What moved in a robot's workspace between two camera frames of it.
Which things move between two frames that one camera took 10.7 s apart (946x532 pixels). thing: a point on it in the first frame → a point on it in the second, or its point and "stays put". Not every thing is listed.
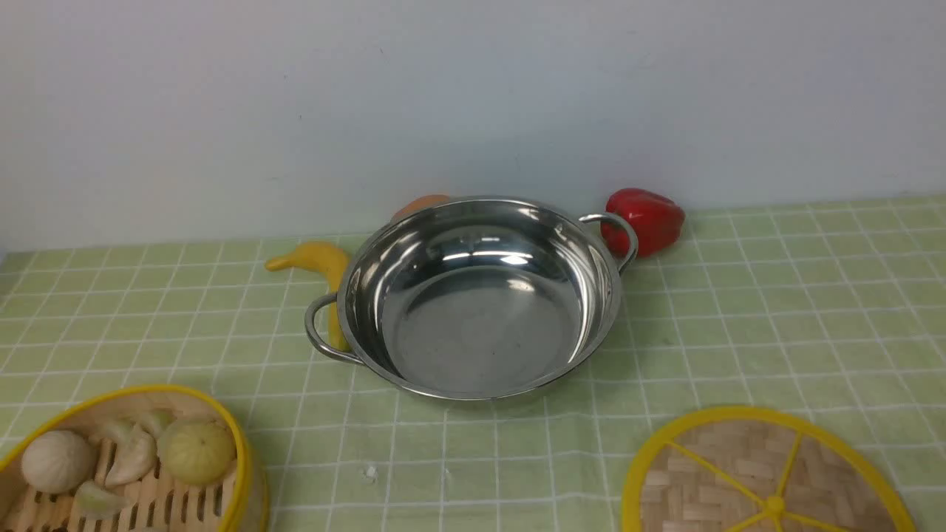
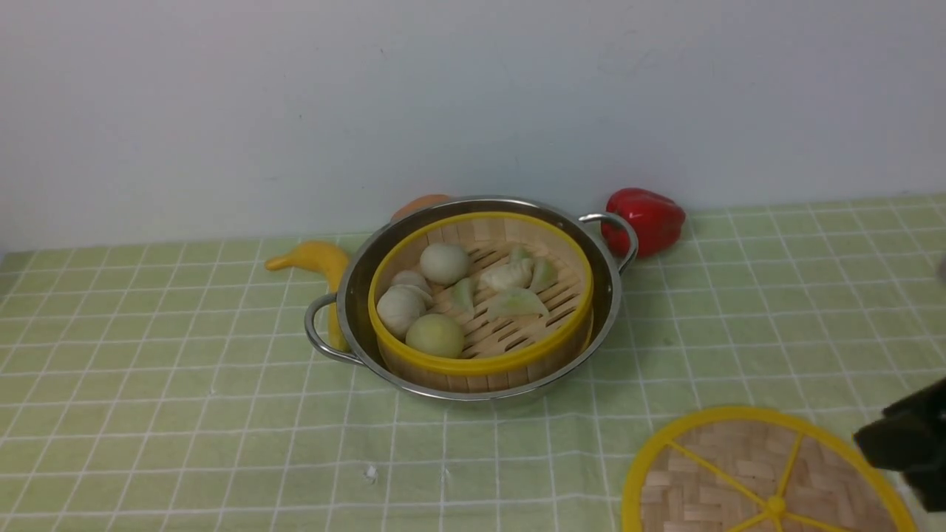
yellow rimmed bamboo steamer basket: (128, 459) → (480, 301)
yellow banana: (333, 261) stays put
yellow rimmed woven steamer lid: (750, 468) stays put
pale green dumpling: (92, 502) → (516, 302)
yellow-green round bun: (197, 452) → (436, 335)
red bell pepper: (658, 222) stays put
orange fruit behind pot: (417, 203) stays put
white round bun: (58, 462) → (444, 264)
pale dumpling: (135, 454) → (516, 275)
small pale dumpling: (135, 428) → (545, 274)
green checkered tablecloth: (833, 308) stays put
